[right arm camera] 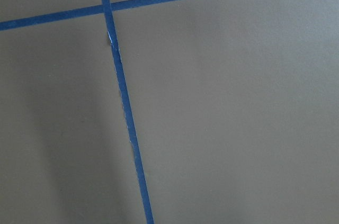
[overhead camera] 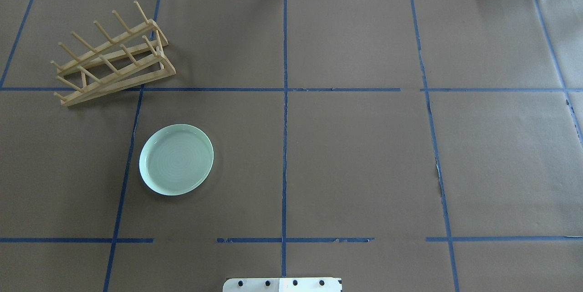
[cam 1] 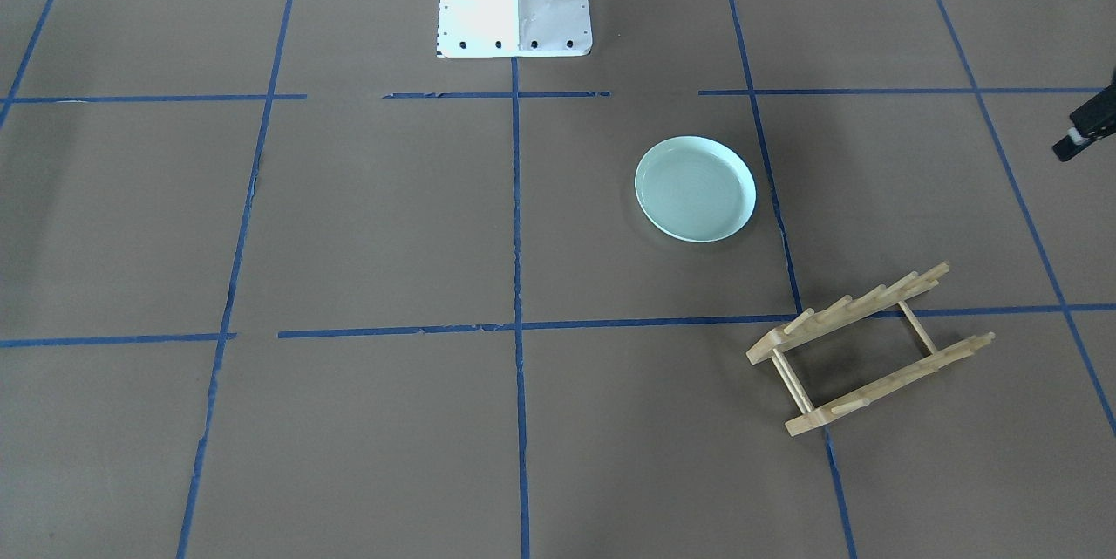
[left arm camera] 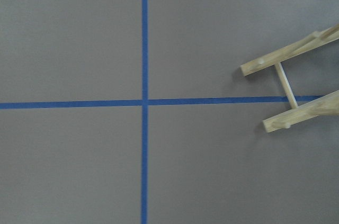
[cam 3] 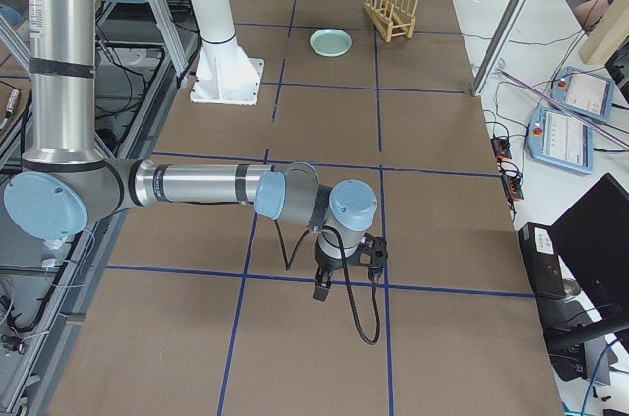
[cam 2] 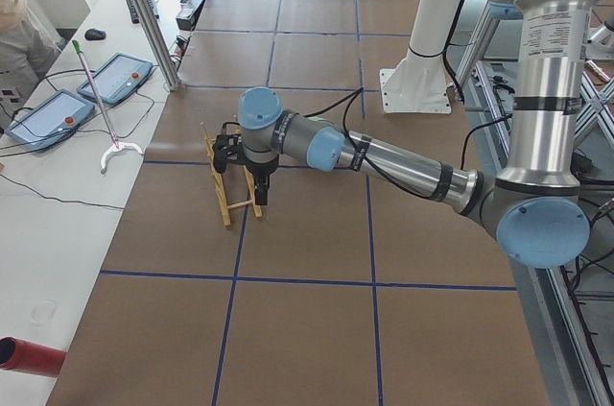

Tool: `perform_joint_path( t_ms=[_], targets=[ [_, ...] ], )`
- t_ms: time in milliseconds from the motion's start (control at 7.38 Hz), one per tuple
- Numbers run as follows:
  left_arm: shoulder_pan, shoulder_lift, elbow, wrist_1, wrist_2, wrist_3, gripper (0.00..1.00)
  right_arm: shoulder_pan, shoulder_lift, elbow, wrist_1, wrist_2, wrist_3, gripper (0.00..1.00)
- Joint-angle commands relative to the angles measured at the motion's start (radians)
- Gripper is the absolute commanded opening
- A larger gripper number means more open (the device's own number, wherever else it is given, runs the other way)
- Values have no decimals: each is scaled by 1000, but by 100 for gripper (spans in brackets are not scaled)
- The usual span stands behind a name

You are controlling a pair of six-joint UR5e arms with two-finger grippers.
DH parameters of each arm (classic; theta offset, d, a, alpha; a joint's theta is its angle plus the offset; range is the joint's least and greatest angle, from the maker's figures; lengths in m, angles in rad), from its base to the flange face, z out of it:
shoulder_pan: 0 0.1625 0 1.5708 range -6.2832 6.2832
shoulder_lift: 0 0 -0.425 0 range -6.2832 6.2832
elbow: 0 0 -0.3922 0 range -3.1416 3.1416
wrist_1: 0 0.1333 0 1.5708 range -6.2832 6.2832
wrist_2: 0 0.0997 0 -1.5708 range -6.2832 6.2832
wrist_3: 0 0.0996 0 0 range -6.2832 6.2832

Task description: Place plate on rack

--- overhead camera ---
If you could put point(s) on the light green ceramic plate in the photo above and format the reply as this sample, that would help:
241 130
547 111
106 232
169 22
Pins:
176 159

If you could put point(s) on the wooden dish rack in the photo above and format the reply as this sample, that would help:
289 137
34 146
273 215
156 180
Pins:
132 58

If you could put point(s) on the white camera pillar base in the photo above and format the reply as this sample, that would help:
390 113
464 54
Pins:
284 284

